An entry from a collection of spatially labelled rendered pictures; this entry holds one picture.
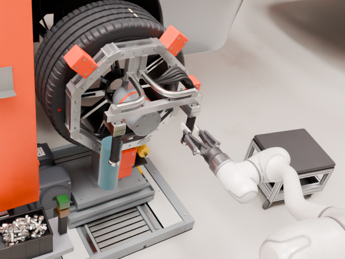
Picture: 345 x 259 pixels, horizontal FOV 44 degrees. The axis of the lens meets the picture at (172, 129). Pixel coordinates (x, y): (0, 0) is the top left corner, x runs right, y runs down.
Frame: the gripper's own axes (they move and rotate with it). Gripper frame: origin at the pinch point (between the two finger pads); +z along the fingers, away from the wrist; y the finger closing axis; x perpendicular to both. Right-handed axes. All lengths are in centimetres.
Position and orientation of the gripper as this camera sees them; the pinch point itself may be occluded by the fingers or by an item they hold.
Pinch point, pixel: (189, 128)
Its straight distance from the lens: 180.2
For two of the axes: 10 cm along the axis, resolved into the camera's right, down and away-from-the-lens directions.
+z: -5.1, -6.1, 6.0
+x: 1.7, -7.6, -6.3
